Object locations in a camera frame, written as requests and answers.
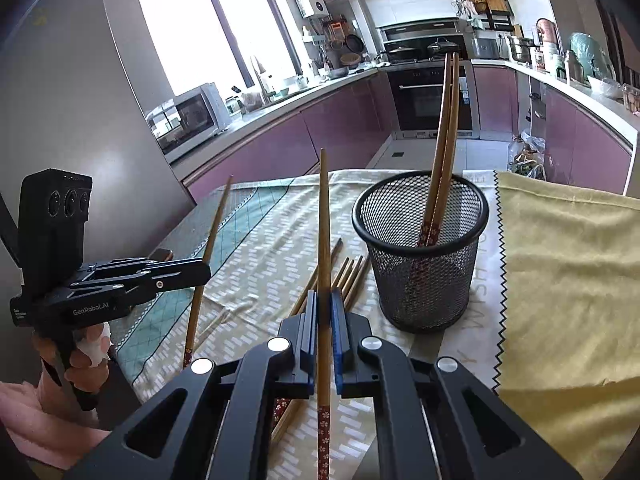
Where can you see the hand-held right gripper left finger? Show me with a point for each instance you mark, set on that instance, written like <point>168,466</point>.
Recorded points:
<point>311,340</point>

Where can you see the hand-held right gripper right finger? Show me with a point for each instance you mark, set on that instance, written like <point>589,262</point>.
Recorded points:
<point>340,345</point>

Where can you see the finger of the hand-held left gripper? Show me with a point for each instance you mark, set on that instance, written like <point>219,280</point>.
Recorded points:
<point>120,263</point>
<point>185,275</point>

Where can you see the red-tipped wooden chopstick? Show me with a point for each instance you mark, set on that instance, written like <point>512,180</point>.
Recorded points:
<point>216,230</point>
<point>436,160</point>
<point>448,160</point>
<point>324,235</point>

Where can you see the bunch of wooden chopsticks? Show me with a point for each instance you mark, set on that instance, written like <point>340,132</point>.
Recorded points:
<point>352,275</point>

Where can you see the black mesh holder cup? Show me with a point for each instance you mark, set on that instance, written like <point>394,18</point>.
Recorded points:
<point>425,300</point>

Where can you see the person's left forearm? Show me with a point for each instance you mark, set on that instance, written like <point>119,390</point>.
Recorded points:
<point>35,420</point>

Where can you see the person's left hand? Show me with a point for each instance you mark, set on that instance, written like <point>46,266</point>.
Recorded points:
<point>90,377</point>

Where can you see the patterned tablecloth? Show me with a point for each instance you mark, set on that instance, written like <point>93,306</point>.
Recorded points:
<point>260,240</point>

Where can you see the white finger bandage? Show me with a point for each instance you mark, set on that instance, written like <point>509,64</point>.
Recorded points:
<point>96,346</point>

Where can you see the grey refrigerator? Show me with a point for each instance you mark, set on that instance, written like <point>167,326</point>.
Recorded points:
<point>75,110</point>

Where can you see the white microwave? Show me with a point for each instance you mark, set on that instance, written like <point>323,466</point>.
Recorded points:
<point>190,115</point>

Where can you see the purple kitchen cabinets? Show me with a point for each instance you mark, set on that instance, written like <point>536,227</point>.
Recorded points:
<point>325,125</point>

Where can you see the kitchen faucet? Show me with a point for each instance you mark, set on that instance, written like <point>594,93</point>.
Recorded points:
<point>261,80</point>

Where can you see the kitchen window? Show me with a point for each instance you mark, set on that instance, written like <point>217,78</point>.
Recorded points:
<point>175,35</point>

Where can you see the yellow cloth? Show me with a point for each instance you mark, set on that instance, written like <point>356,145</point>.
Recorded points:
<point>565,285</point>

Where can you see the steel mixing bowl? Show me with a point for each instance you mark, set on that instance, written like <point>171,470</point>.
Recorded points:
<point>339,71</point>

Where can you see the black built-in oven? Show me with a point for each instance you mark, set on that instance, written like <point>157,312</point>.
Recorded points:
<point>425,102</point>

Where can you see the plastic bags of vegetables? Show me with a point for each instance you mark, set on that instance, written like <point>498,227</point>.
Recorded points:
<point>525,157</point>

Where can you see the black lidded wok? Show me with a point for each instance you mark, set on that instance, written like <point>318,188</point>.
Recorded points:
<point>402,51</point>

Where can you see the black lidded pot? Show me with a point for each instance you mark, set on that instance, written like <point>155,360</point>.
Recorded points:
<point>440,48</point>

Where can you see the black range hood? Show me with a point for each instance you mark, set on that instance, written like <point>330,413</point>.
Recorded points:
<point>420,30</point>

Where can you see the steel stock pot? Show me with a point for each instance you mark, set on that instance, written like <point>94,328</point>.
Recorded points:
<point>521,50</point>

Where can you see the black countertop shelf rack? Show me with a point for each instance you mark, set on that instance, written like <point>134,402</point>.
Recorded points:
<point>495,15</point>

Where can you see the pink kettle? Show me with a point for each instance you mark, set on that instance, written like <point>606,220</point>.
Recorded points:
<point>546,32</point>

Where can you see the teal plastic bag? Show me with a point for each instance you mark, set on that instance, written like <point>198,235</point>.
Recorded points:
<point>587,52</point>

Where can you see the wall rack with cookware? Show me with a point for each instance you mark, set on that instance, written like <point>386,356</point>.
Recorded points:
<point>340,40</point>

